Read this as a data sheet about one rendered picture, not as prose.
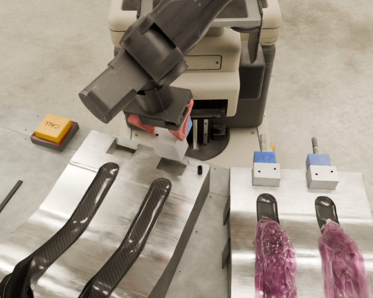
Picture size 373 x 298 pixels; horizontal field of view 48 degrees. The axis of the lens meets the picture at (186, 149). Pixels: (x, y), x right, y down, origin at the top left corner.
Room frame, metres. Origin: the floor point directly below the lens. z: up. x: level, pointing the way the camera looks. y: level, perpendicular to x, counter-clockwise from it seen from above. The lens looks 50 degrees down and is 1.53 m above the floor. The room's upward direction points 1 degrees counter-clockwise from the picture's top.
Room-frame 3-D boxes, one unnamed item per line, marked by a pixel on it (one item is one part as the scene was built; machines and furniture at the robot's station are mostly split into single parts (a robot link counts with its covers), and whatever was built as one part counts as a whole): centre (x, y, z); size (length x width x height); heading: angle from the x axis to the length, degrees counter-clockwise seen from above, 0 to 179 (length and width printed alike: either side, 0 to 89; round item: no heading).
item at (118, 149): (0.53, 0.13, 0.87); 0.05 x 0.05 x 0.04; 68
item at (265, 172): (0.53, -0.16, 0.86); 0.13 x 0.05 x 0.05; 175
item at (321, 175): (0.52, -0.27, 0.86); 0.13 x 0.05 x 0.05; 175
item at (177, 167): (0.49, 0.03, 0.87); 0.05 x 0.05 x 0.04; 68
